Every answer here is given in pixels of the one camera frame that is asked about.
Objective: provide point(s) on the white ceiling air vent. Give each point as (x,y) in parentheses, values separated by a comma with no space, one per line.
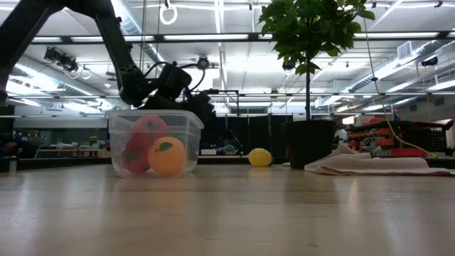
(404,50)

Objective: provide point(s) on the bright red toy tomato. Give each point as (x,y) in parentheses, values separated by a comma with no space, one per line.
(149,134)

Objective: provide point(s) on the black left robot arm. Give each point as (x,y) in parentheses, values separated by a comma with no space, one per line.
(117,42)

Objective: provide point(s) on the black ceiling-mounted device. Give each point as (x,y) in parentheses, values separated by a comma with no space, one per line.
(61,58)

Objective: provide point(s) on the black shelf with red bins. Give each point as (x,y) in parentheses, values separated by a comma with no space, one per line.
(437,140)

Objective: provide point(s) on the yellow toy lemon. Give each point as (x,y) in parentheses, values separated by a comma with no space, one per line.
(260,157)

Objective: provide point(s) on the beige folded cloth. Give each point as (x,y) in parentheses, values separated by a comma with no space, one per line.
(373,165)

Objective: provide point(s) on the small black ceiling device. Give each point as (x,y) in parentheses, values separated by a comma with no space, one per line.
(429,61)

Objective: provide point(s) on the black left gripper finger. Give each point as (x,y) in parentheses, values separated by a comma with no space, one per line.
(204,106)

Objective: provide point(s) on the silver ceiling air duct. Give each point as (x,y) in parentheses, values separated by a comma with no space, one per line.
(135,25)

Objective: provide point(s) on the clear plastic tupperware container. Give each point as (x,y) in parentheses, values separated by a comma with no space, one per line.
(117,124)

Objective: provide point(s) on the cluttered workbench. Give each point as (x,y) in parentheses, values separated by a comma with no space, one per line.
(71,151)

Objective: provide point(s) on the potted green leafy plant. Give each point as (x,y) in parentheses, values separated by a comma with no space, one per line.
(308,142)

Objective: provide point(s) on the orange toy fruit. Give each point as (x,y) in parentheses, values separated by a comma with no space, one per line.
(167,163)

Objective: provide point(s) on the black metal station frame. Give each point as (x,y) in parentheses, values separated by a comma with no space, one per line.
(227,91)

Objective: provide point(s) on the black round ceiling fixture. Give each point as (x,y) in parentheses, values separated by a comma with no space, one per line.
(203,62)

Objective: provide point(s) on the long ceiling light strip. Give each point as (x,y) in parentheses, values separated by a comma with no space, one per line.
(206,36)

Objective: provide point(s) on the black partition panels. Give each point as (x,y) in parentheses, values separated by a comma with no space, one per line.
(263,131)

